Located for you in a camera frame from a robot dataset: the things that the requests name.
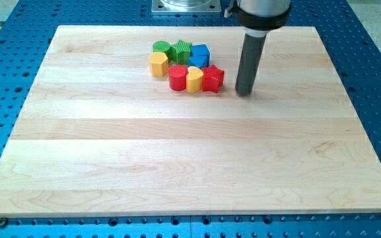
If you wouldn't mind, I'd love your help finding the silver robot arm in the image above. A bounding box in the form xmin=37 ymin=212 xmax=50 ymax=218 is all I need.
xmin=224 ymin=0 xmax=292 ymax=38

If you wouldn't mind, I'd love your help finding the yellow heart block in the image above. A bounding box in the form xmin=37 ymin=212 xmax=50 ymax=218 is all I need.
xmin=186 ymin=66 xmax=204 ymax=93

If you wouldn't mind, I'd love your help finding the red star block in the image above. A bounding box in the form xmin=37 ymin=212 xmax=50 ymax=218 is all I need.
xmin=201 ymin=64 xmax=224 ymax=93

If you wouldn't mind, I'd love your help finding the red cylinder block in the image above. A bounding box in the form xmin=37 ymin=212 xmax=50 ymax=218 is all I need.
xmin=168 ymin=65 xmax=188 ymax=91

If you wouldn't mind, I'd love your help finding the blue triangle block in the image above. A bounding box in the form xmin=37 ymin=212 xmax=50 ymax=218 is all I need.
xmin=188 ymin=56 xmax=208 ymax=68

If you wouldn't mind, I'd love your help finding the yellow pentagon block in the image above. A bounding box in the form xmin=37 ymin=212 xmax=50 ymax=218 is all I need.
xmin=148 ymin=52 xmax=169 ymax=77

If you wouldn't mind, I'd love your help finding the green star block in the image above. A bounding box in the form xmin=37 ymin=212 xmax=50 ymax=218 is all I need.
xmin=170 ymin=40 xmax=192 ymax=65

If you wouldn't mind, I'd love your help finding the blue cube block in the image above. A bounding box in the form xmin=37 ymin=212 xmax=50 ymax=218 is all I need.
xmin=190 ymin=44 xmax=210 ymax=63

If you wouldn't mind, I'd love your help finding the green cylinder block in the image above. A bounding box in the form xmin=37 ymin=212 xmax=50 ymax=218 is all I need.
xmin=152 ymin=40 xmax=171 ymax=58

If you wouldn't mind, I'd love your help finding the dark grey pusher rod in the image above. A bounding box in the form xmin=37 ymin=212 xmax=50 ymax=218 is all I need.
xmin=235 ymin=34 xmax=266 ymax=96

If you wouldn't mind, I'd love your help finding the light wooden board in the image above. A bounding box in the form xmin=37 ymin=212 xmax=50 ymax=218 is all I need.
xmin=0 ymin=25 xmax=381 ymax=218

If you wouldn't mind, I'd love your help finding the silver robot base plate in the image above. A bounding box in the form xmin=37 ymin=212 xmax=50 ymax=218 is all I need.
xmin=151 ymin=0 xmax=222 ymax=13

